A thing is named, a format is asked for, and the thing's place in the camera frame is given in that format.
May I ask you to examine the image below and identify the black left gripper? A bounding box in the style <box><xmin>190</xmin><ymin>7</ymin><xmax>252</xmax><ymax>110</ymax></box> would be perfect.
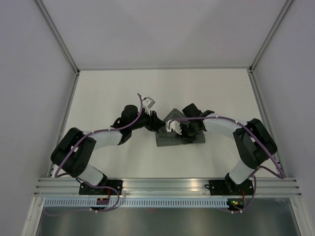
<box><xmin>130</xmin><ymin>107</ymin><xmax>166</xmax><ymax>132</ymax></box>

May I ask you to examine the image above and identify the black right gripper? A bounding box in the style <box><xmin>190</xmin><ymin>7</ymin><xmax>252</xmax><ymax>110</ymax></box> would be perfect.
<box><xmin>175</xmin><ymin>123</ymin><xmax>200</xmax><ymax>145</ymax></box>

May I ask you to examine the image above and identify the grey cloth napkin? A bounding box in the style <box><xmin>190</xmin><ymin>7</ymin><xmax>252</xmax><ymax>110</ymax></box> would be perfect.
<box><xmin>156</xmin><ymin>103</ymin><xmax>213</xmax><ymax>147</ymax></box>

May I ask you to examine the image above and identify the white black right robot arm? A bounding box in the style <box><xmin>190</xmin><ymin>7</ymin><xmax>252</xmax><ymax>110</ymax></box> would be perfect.
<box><xmin>167</xmin><ymin>103</ymin><xmax>278</xmax><ymax>194</ymax></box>

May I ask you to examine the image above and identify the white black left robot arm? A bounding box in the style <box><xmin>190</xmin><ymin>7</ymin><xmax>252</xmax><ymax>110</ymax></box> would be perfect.
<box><xmin>51</xmin><ymin>105</ymin><xmax>165</xmax><ymax>195</ymax></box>

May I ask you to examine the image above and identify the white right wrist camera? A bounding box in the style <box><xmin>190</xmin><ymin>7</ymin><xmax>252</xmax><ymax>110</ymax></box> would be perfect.
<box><xmin>165</xmin><ymin>120</ymin><xmax>182</xmax><ymax>135</ymax></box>

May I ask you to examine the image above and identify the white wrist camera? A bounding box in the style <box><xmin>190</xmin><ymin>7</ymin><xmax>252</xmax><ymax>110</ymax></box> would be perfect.
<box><xmin>165</xmin><ymin>120</ymin><xmax>182</xmax><ymax>135</ymax></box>
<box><xmin>142</xmin><ymin>97</ymin><xmax>155</xmax><ymax>115</ymax></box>

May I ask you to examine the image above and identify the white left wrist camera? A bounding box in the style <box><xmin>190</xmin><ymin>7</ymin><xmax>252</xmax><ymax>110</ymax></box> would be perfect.
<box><xmin>142</xmin><ymin>97</ymin><xmax>155</xmax><ymax>115</ymax></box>

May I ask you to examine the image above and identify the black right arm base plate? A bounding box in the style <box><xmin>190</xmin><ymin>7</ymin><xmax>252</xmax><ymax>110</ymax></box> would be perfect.
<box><xmin>205</xmin><ymin>179</ymin><xmax>254</xmax><ymax>196</ymax></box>

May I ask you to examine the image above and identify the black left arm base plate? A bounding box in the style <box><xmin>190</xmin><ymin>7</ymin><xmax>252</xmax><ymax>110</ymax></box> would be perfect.
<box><xmin>79</xmin><ymin>179</ymin><xmax>123</xmax><ymax>196</ymax></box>

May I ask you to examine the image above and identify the aluminium post back right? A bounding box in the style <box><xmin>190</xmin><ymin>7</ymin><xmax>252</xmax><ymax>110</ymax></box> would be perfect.
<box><xmin>248</xmin><ymin>0</ymin><xmax>295</xmax><ymax>73</ymax></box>

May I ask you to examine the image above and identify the aluminium post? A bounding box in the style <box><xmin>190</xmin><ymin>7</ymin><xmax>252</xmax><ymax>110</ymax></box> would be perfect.
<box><xmin>33</xmin><ymin>0</ymin><xmax>80</xmax><ymax>74</ymax></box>
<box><xmin>248</xmin><ymin>0</ymin><xmax>295</xmax><ymax>73</ymax></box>

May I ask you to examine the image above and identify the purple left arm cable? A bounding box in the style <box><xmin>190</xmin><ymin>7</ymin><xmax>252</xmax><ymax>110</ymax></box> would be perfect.
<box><xmin>45</xmin><ymin>92</ymin><xmax>144</xmax><ymax>216</ymax></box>

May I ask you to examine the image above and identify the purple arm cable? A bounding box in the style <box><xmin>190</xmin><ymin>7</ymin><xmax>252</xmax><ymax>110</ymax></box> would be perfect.
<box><xmin>167</xmin><ymin>116</ymin><xmax>286</xmax><ymax>215</ymax></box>
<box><xmin>45</xmin><ymin>92</ymin><xmax>144</xmax><ymax>216</ymax></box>

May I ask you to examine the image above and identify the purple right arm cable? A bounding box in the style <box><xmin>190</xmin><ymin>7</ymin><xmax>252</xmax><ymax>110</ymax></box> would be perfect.
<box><xmin>167</xmin><ymin>116</ymin><xmax>286</xmax><ymax>215</ymax></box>

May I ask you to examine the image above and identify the white slotted cable duct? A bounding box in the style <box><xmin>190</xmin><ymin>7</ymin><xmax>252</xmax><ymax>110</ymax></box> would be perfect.
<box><xmin>44</xmin><ymin>197</ymin><xmax>228</xmax><ymax>208</ymax></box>

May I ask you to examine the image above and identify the aluminium frame rail front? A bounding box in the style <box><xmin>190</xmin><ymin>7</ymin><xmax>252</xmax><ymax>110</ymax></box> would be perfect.
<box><xmin>33</xmin><ymin>177</ymin><xmax>302</xmax><ymax>198</ymax></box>

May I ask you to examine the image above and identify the aluminium post back left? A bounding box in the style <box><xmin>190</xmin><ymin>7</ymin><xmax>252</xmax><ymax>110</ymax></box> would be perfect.
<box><xmin>33</xmin><ymin>0</ymin><xmax>80</xmax><ymax>74</ymax></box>

